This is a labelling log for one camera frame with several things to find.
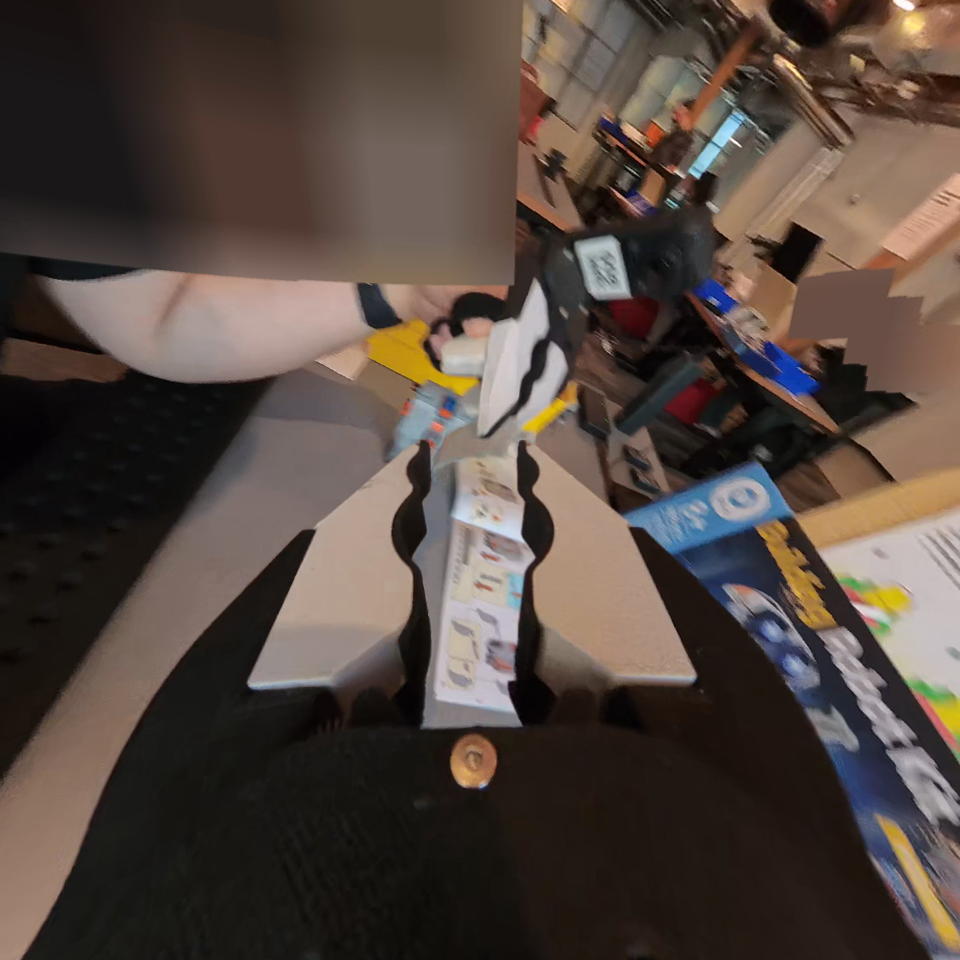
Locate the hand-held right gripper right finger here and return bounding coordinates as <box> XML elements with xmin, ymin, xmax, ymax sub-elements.
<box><xmin>510</xmin><ymin>442</ymin><xmax>699</xmax><ymax>726</ymax></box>

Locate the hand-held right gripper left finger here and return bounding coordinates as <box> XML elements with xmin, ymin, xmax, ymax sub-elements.
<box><xmin>247</xmin><ymin>442</ymin><xmax>436</xmax><ymax>723</ymax></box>

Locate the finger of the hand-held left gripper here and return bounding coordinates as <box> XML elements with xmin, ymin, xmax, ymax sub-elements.
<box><xmin>491</xmin><ymin>341</ymin><xmax>575</xmax><ymax>440</ymax></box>
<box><xmin>474</xmin><ymin>288</ymin><xmax>556</xmax><ymax>440</ymax></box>

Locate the person's left forearm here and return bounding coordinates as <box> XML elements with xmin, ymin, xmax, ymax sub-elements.
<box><xmin>30</xmin><ymin>270</ymin><xmax>376</xmax><ymax>385</ymax></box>

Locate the grey desk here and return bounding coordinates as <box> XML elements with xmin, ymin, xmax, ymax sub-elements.
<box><xmin>0</xmin><ymin>360</ymin><xmax>620</xmax><ymax>960</ymax></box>

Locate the person's left hand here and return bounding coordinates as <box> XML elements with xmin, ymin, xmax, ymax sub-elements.
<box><xmin>390</xmin><ymin>283</ymin><xmax>515</xmax><ymax>339</ymax></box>

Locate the red bag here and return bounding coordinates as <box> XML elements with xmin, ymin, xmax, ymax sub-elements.
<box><xmin>611</xmin><ymin>296</ymin><xmax>669</xmax><ymax>339</ymax></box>

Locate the grey orange toy robot assembly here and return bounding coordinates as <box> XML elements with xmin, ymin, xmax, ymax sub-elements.
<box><xmin>386</xmin><ymin>378</ymin><xmax>481</xmax><ymax>462</ymax></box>

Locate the yellow storage bin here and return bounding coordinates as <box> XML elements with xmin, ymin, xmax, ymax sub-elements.
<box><xmin>365</xmin><ymin>318</ymin><xmax>582</xmax><ymax>436</ymax></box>

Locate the white instruction sheet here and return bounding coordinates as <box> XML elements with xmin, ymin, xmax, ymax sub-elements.
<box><xmin>431</xmin><ymin>457</ymin><xmax>530</xmax><ymax>714</ymax></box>

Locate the dark wrist band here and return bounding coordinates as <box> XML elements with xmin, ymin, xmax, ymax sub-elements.
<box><xmin>356</xmin><ymin>281</ymin><xmax>402</xmax><ymax>331</ymax></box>

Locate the blue robot kit box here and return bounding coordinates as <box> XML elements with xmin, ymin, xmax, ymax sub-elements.
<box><xmin>622</xmin><ymin>461</ymin><xmax>960</xmax><ymax>960</ymax></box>

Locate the black dotted pad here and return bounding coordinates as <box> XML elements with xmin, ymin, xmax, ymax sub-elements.
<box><xmin>0</xmin><ymin>371</ymin><xmax>271</xmax><ymax>781</ymax></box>

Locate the white sheet with green figures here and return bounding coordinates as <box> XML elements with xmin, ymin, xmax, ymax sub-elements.
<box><xmin>817</xmin><ymin>510</ymin><xmax>960</xmax><ymax>751</ymax></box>

